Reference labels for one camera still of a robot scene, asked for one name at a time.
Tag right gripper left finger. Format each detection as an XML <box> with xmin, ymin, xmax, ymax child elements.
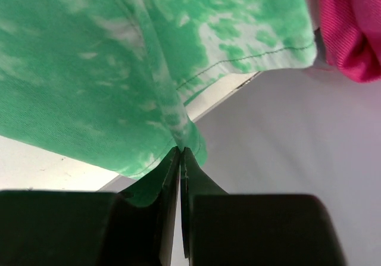
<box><xmin>1</xmin><ymin>148</ymin><xmax>180</xmax><ymax>265</ymax></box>

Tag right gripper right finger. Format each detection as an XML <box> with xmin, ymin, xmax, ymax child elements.
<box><xmin>180</xmin><ymin>148</ymin><xmax>346</xmax><ymax>265</ymax></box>

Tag green tie-dye trousers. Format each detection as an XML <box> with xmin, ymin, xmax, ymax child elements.
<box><xmin>1</xmin><ymin>0</ymin><xmax>317</xmax><ymax>190</ymax></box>

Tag folded pink trousers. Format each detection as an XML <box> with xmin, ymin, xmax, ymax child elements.
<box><xmin>319</xmin><ymin>0</ymin><xmax>380</xmax><ymax>83</ymax></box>

